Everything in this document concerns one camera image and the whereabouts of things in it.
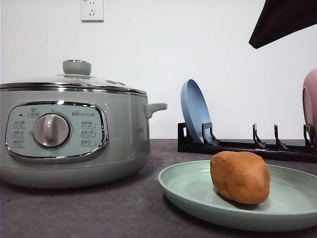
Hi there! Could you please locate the brown potato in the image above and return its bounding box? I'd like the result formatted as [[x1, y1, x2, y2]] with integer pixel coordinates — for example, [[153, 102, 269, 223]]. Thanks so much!
[[210, 151, 270, 205]]

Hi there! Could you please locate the green electric steamer pot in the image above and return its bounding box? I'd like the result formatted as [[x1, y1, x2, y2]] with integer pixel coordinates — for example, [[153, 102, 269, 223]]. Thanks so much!
[[0, 82, 167, 189]]

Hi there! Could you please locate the pink plate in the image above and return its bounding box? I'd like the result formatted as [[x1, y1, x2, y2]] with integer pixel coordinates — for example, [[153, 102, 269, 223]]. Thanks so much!
[[303, 68, 317, 146]]

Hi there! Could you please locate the white wall socket left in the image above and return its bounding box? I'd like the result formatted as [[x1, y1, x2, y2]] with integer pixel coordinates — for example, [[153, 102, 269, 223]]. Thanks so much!
[[80, 0, 104, 23]]

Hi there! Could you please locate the glass steamer lid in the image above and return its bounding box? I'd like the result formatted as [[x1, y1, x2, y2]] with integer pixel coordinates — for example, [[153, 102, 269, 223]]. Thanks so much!
[[0, 59, 147, 95]]

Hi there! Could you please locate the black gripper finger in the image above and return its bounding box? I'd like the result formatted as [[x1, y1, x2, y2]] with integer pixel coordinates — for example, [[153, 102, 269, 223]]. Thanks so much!
[[249, 0, 317, 49]]

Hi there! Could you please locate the black plate rack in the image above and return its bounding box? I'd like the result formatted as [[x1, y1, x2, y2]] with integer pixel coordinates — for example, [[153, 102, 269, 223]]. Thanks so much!
[[177, 122, 317, 163]]

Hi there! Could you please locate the green plate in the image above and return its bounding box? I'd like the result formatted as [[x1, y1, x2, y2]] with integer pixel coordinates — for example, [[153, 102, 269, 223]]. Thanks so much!
[[158, 160, 317, 230]]

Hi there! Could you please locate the blue plate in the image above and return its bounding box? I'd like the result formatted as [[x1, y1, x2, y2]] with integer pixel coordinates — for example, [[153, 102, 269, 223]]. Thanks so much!
[[181, 79, 212, 143]]

